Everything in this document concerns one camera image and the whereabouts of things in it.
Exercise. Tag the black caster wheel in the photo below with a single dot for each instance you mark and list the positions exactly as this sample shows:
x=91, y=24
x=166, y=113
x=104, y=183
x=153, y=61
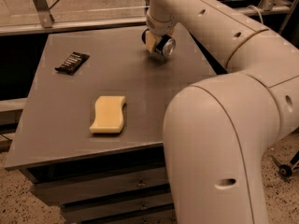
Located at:
x=285, y=169

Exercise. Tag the metal railing frame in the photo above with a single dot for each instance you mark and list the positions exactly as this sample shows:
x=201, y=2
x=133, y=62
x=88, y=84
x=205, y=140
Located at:
x=24, y=17

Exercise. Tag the grey drawer cabinet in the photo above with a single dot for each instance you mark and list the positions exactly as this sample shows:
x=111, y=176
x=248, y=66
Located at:
x=90, y=138

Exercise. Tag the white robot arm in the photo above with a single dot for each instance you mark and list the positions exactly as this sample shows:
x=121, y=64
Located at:
x=216, y=130

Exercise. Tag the yellow curved sponge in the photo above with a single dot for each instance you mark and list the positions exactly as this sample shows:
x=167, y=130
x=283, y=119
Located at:
x=108, y=114

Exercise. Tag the blue pepsi can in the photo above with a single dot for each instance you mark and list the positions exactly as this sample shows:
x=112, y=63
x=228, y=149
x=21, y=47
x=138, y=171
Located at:
x=165, y=47

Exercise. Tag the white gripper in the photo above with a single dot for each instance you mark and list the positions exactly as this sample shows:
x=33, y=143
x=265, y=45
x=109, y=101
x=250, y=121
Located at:
x=161, y=27

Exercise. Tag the black snack bar wrapper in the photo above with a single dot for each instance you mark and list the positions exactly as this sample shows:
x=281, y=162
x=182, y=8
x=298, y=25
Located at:
x=73, y=62

